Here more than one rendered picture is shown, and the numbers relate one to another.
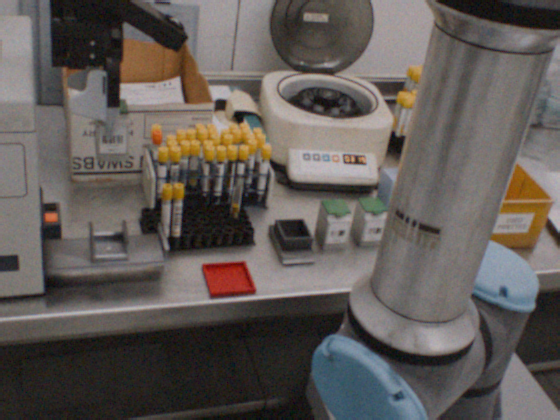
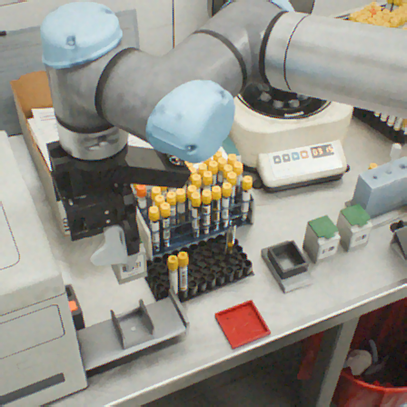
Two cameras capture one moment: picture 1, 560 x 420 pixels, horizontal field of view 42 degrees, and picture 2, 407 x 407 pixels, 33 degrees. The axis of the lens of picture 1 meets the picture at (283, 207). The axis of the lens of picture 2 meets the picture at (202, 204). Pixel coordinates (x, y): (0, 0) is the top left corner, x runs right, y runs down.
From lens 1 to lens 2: 0.42 m
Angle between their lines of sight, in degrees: 16
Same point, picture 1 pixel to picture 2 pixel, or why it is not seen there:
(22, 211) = (62, 345)
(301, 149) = (270, 153)
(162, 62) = not seen: hidden behind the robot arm
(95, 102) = (115, 252)
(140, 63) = not seen: hidden behind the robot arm
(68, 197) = (68, 258)
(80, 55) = (96, 223)
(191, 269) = (206, 320)
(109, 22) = (119, 190)
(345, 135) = (311, 132)
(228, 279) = (242, 324)
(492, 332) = not seen: outside the picture
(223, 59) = (164, 46)
